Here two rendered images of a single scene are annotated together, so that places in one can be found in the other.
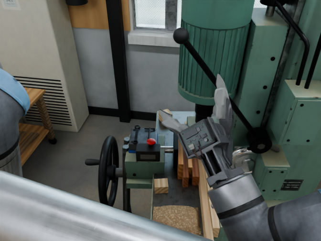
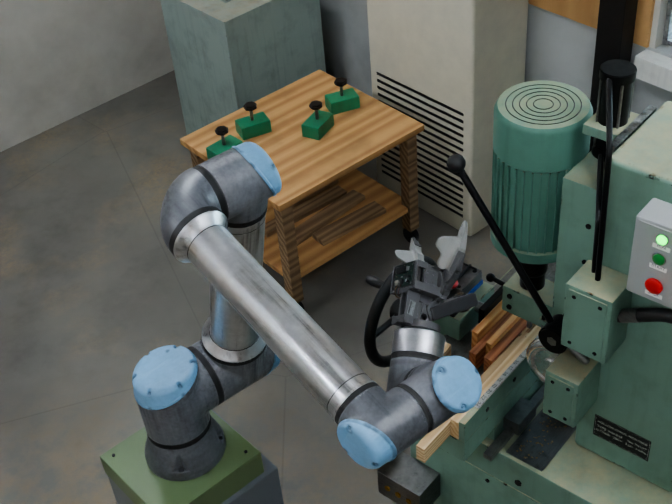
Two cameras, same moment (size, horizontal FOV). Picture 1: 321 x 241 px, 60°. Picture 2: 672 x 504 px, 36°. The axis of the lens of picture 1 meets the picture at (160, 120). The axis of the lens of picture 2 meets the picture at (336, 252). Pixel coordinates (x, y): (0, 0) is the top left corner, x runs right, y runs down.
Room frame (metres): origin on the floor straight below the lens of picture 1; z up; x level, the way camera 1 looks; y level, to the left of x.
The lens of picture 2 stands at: (-0.72, -0.89, 2.51)
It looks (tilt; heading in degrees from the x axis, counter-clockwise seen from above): 40 degrees down; 42
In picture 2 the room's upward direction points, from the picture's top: 5 degrees counter-clockwise
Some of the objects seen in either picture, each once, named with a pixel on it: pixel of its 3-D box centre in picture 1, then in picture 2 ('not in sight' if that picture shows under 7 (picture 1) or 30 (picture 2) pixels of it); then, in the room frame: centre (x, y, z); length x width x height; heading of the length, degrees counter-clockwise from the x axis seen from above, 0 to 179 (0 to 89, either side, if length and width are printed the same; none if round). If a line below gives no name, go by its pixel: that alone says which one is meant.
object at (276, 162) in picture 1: (268, 169); (571, 386); (0.56, -0.32, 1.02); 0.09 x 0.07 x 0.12; 179
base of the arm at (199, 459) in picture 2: not in sight; (181, 435); (0.22, 0.48, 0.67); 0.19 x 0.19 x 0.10
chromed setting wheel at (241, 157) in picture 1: (247, 160); (554, 363); (0.59, -0.27, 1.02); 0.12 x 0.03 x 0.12; 89
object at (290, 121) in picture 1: (298, 113); (595, 312); (0.56, -0.35, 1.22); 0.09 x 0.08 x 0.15; 89
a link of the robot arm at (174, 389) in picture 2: not in sight; (173, 391); (0.23, 0.48, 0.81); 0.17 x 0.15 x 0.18; 168
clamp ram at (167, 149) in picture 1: (166, 149); (480, 307); (0.71, -0.02, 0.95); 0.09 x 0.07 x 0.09; 179
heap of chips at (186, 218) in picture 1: (176, 216); not in sight; (0.46, -0.05, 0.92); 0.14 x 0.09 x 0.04; 89
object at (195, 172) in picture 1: (193, 155); (517, 335); (0.71, -0.12, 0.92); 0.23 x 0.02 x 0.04; 179
